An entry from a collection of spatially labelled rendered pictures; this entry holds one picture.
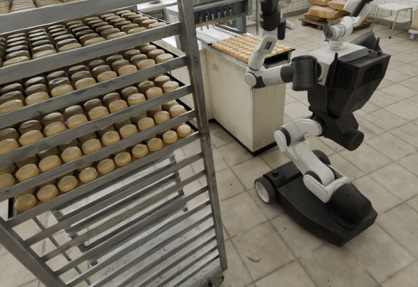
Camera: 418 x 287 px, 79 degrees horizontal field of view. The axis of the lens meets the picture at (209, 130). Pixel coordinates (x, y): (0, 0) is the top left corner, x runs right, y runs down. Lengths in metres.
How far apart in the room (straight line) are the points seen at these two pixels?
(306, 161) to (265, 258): 0.66
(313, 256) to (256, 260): 0.34
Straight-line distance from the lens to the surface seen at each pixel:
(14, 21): 0.65
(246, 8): 2.62
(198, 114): 0.81
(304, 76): 1.22
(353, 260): 1.88
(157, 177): 0.90
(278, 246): 1.82
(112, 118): 0.73
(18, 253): 0.91
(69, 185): 0.86
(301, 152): 1.82
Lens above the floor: 1.58
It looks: 36 degrees down
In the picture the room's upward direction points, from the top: 8 degrees counter-clockwise
